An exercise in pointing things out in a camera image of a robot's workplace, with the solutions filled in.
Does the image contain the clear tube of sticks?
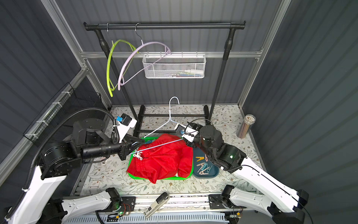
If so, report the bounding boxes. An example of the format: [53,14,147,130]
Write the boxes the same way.
[236,114,256,139]

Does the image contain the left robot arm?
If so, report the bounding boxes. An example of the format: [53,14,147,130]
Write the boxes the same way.
[3,108,145,224]

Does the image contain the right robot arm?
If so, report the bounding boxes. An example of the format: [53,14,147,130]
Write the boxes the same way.
[175,123,309,224]

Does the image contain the green plastic hanger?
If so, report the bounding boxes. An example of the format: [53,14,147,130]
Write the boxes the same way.
[106,38,137,98]

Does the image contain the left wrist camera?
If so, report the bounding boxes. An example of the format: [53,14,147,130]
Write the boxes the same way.
[116,113,137,143]

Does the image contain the beige clothespin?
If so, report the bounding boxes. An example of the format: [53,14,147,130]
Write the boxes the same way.
[199,170,208,175]

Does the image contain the black wire wall basket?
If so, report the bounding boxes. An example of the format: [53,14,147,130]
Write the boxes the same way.
[23,79,106,147]

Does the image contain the lilac plastic hanger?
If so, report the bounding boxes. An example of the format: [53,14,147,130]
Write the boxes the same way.
[117,23,172,91]

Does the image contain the light blue wire hanger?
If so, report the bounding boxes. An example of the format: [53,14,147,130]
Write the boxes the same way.
[133,96,186,155]

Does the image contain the white wire wall basket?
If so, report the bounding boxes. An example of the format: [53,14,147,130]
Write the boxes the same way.
[142,55,207,79]

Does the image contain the dark teal tray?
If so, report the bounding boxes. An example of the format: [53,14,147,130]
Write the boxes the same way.
[193,148,219,179]

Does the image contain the silver black handheld device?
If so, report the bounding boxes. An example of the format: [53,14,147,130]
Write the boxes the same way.
[143,192,170,218]

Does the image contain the black clothes rack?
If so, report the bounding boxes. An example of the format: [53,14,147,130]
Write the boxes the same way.
[84,21,246,137]

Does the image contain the red shorts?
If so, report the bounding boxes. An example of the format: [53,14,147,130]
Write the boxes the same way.
[126,133,194,184]

